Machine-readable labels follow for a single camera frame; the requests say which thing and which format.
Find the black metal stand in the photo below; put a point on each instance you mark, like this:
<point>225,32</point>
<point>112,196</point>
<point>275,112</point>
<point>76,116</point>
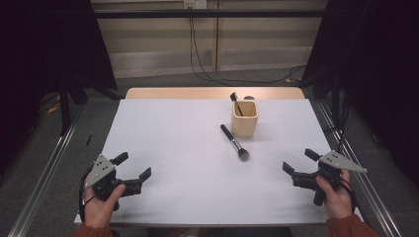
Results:
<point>65,112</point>
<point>335,98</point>

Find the black horizontal frame bar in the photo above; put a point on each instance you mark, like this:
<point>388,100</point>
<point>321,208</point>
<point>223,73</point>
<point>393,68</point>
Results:
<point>148,13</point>

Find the person's left hand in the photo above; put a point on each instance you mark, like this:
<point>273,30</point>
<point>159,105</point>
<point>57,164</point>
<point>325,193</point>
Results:
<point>100,212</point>

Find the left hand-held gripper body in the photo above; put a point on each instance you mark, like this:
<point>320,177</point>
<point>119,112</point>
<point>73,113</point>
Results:
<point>100,171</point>

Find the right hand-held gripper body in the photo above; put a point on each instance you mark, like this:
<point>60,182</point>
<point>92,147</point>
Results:
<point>341,163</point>

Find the white table mat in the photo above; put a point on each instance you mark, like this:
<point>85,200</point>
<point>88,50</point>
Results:
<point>181,131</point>

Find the white wall socket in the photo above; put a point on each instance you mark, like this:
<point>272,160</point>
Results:
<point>195,4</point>

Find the small grey round object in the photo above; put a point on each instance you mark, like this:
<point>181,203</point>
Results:
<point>249,97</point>

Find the cream square ceramic cup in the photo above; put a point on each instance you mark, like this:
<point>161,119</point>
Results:
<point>243,128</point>

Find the aluminium floor rail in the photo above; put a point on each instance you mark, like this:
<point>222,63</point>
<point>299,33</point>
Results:
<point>42,184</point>
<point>379,204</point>

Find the black curtain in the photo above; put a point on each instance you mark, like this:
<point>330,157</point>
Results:
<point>378,65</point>
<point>33,49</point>

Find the black powder makeup brush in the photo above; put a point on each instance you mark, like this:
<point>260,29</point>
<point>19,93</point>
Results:
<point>234,142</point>

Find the yellow floor tape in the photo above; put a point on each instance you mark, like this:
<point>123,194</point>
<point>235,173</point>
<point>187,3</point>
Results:
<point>291,80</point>
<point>52,109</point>

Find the thin black makeup brush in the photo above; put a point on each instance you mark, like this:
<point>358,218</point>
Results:
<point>234,97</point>

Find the person's right hand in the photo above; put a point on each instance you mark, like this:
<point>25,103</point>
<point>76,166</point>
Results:
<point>337,202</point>

